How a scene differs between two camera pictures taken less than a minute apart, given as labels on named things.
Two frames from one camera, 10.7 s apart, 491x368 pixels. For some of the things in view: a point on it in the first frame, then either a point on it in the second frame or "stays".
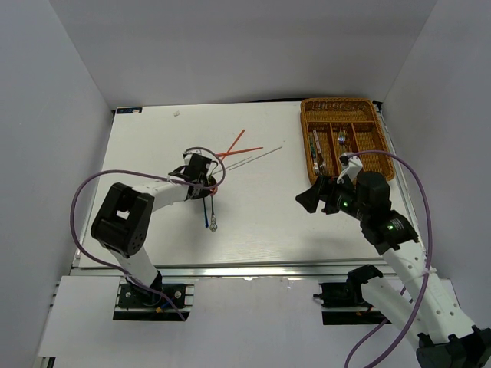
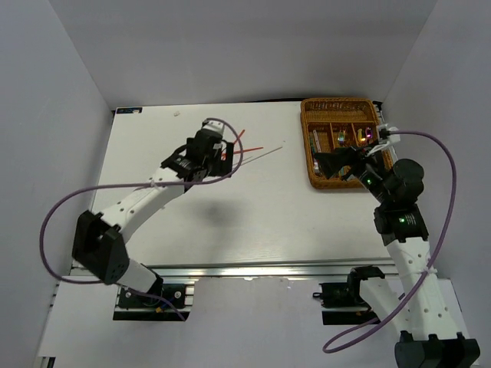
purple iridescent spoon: [206, 223] → [369, 133]
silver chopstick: [255, 159] stays
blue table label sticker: [129, 110] stays
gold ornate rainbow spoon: [213, 222] → [360, 135]
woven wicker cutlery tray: [333, 127] stays
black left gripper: [204, 193] → [223, 166]
